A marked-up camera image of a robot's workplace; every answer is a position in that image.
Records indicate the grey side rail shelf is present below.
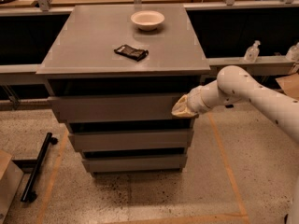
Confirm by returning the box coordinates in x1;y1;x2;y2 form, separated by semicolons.
0;56;295;86

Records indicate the cardboard box left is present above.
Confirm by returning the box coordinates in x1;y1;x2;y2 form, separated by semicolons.
0;150;23;224

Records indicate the clear sanitizer bottle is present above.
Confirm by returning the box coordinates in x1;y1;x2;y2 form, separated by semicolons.
244;40;261;63

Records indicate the grey drawer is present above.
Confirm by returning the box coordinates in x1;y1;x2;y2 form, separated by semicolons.
82;154;187;173
49;93;181;123
69;129;193;152

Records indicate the black snack packet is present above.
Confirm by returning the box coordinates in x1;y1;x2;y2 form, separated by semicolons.
114;44;149;62

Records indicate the grey top drawer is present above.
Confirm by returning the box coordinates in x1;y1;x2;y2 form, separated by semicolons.
49;93;181;123

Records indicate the cardboard box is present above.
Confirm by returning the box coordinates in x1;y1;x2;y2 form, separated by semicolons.
0;150;23;224
277;73;299;100

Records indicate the grey drawer cabinet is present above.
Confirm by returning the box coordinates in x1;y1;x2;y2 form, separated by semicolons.
36;3;211;179

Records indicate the grey middle drawer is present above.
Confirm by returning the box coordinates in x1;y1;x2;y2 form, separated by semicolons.
69;129;193;152

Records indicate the grey bottom drawer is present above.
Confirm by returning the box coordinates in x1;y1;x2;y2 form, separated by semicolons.
82;154;187;173

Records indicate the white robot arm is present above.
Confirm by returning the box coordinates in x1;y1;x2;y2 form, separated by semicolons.
171;65;299;143

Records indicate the cardboard box right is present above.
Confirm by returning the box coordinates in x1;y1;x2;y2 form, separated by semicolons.
277;73;299;100

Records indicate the black metal stand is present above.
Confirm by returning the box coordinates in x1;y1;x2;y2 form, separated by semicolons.
13;133;58;203

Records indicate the white bowl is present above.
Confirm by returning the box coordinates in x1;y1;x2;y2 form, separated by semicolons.
131;10;164;32

